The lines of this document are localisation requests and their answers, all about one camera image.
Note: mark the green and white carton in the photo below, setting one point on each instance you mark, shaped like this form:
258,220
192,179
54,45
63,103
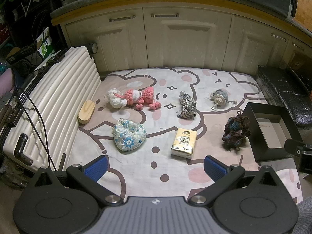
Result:
45,45

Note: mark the black box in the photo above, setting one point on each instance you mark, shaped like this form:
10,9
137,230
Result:
270,131

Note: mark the yellow tissue pack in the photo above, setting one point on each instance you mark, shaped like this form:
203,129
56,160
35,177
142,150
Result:
184,142

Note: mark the white ribbed suitcase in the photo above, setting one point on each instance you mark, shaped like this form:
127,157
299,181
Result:
61,97

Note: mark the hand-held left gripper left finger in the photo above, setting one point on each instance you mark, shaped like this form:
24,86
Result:
97,167

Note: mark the white crochet toy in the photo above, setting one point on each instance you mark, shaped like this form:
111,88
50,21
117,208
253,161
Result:
112,92

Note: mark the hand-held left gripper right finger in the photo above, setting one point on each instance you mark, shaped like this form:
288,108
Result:
214,168

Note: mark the grey crochet mouse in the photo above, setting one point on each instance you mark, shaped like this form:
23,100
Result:
219,97

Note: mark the printed bear blanket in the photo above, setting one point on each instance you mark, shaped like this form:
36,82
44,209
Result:
151,173

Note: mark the dark crochet flower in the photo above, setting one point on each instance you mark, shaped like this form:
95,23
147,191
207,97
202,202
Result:
235,131

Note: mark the white device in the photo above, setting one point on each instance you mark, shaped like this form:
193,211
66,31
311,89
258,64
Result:
293,4

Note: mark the black foam wrapped package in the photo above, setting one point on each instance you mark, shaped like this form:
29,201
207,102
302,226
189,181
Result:
285,90

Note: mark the pink crochet doll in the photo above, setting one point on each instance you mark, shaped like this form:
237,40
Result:
143,95

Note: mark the flat black carton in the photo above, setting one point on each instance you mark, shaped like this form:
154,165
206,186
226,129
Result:
20,53

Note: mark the oval wooden box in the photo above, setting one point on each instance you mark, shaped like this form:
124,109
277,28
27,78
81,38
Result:
86,113

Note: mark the pink cloth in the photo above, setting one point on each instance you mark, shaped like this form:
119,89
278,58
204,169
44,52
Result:
6,81

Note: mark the person's grey clothing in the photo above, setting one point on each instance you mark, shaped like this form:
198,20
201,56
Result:
304,217

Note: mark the floral fabric pouch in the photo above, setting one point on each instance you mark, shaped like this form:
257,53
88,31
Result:
129,136

